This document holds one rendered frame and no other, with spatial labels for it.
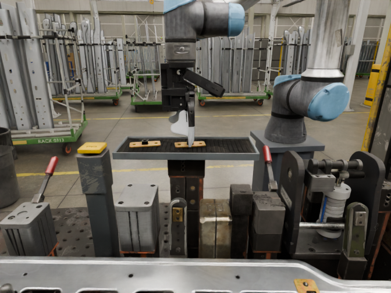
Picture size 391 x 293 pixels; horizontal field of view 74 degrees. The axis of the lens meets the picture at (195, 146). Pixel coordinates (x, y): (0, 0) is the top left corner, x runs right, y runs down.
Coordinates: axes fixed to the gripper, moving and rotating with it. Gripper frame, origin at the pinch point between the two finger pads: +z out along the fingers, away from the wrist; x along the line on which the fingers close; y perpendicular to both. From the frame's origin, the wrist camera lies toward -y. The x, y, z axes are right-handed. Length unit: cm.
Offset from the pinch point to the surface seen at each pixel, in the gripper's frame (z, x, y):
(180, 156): 2.1, 7.5, 3.3
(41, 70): 2, -346, 170
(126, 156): 2.2, 5.3, 16.7
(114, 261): 17.6, 24.0, 18.6
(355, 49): -27, -525, -458
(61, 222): 48, -36, 52
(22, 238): 15.8, 16.3, 38.8
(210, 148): 2.0, 3.6, -5.2
